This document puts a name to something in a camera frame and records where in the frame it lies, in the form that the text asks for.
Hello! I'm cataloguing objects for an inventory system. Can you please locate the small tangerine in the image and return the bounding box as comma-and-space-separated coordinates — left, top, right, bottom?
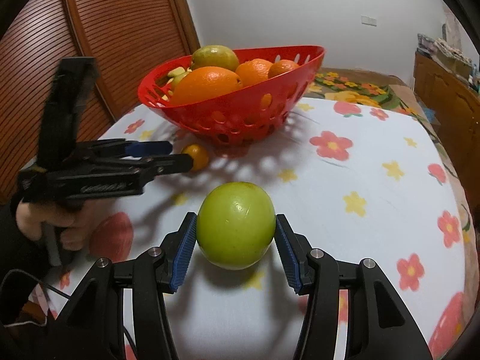
181, 144, 210, 172

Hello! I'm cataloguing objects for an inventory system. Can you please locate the small yellow fruit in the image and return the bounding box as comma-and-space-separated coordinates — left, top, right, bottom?
167, 67, 191, 91

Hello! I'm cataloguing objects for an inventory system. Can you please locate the round green fruit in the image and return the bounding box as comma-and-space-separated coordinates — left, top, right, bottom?
196, 182, 276, 271

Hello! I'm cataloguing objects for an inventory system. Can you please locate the large orange front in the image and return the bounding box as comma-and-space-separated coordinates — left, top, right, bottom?
170, 67, 243, 106

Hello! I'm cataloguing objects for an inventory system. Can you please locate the large orange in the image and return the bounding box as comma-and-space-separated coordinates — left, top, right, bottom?
170, 67, 243, 106
235, 58, 272, 87

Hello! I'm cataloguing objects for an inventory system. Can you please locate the large yellow-green citrus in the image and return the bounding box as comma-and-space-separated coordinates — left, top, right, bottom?
190, 45, 240, 72

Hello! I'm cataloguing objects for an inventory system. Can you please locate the left hand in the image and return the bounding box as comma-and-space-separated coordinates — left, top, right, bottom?
16, 200, 108, 251

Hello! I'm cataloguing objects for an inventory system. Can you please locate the red perforated plastic basket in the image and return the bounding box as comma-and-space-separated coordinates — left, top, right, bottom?
137, 45, 326, 147

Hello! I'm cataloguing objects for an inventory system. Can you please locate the brown louvered wardrobe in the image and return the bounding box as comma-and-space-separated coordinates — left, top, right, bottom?
1, 0, 199, 201

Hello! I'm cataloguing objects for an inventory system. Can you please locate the white floral tablecloth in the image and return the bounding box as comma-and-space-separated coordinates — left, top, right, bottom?
28, 97, 478, 360

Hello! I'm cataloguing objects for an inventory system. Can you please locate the floral bed blanket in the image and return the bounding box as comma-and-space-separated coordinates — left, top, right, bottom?
303, 67, 474, 233

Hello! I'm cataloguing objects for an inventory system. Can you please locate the wooden sideboard cabinet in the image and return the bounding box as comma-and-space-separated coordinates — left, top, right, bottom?
413, 51, 480, 203

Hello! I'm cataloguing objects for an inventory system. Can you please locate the cardboard box with cloths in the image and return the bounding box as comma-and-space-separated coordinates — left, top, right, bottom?
433, 38, 473, 80

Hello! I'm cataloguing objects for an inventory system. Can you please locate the beige curtain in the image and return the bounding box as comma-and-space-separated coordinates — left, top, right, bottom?
442, 2, 474, 59

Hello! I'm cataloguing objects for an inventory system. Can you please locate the white wall socket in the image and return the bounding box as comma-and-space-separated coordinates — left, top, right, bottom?
360, 16, 377, 27

